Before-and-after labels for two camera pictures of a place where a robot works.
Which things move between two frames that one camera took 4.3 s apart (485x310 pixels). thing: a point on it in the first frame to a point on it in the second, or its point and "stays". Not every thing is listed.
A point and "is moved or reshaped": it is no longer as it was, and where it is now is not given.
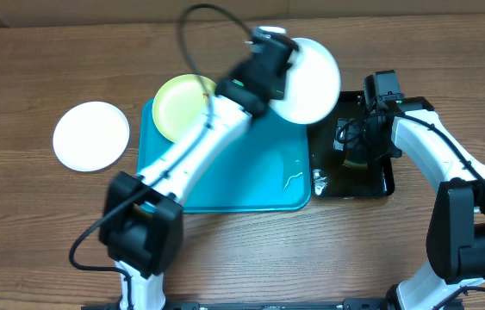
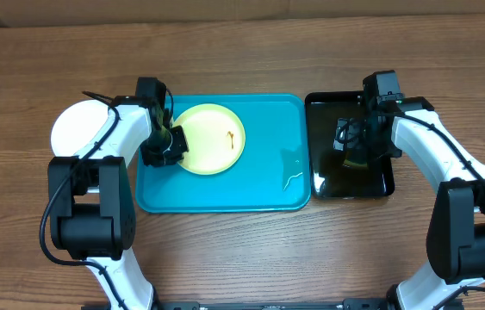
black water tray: [340, 165] stays
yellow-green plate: [179, 102] is moved or reshaped
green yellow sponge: [352, 164] stays
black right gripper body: [363, 143] stays
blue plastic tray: [265, 168] stays
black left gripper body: [276, 85] to [167, 147]
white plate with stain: [313, 84] to [76, 125]
